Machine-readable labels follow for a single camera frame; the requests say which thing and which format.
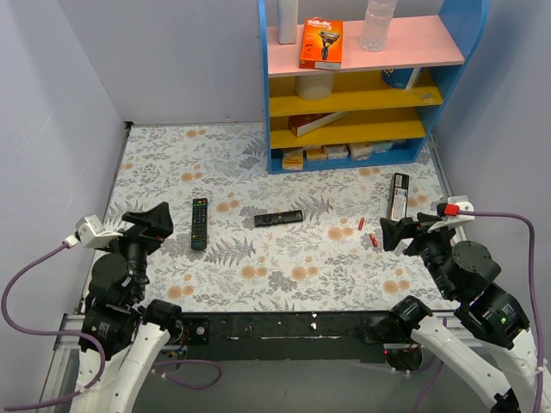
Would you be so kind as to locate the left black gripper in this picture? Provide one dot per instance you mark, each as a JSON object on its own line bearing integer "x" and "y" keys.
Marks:
{"x": 144, "y": 233}

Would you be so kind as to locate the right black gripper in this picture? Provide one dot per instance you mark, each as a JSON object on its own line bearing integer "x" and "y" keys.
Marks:
{"x": 414, "y": 235}

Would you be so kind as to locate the large black remote control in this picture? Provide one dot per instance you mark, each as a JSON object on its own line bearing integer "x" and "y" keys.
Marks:
{"x": 198, "y": 237}

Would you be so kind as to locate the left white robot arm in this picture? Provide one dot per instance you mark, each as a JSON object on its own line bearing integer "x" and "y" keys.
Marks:
{"x": 128, "y": 336}

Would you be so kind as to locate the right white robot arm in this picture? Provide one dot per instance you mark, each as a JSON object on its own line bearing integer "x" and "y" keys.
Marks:
{"x": 464, "y": 272}

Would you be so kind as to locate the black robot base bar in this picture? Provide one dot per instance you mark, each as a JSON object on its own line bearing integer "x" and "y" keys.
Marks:
{"x": 364, "y": 336}

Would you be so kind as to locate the small slim black remote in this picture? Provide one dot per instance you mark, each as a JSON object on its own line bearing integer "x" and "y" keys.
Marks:
{"x": 271, "y": 219}

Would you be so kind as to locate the black battery package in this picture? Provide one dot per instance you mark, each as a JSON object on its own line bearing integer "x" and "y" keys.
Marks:
{"x": 399, "y": 197}

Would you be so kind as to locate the light blue small box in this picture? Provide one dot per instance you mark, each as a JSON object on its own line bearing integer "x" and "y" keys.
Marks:
{"x": 379, "y": 147}

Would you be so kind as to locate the floral table mat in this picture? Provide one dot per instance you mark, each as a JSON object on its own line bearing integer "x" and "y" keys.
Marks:
{"x": 320, "y": 264}

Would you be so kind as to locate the yellow small box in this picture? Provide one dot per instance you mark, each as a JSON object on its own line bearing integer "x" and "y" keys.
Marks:
{"x": 293, "y": 160}

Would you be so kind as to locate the blue white packet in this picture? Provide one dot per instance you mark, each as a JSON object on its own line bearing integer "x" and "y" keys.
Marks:
{"x": 401, "y": 78}

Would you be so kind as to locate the red white long box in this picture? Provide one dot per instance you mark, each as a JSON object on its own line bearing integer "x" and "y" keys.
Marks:
{"x": 302, "y": 124}

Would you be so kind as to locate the white cylinder container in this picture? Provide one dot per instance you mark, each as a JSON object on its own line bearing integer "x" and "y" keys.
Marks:
{"x": 314, "y": 87}

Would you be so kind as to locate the orange razor box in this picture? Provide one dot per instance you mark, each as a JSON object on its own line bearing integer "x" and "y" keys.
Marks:
{"x": 322, "y": 45}

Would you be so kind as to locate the clear plastic bottle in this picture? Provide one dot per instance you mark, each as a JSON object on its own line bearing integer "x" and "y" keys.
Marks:
{"x": 378, "y": 17}

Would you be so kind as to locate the white tall bottle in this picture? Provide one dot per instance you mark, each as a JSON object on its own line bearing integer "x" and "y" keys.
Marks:
{"x": 287, "y": 14}

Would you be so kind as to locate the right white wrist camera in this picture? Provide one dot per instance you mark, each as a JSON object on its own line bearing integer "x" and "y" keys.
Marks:
{"x": 454, "y": 213}

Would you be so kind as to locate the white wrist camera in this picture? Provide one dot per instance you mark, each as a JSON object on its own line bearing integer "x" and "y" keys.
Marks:
{"x": 91, "y": 234}
{"x": 454, "y": 213}

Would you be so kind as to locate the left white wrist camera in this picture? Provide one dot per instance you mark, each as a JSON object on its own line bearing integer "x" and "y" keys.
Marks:
{"x": 91, "y": 234}

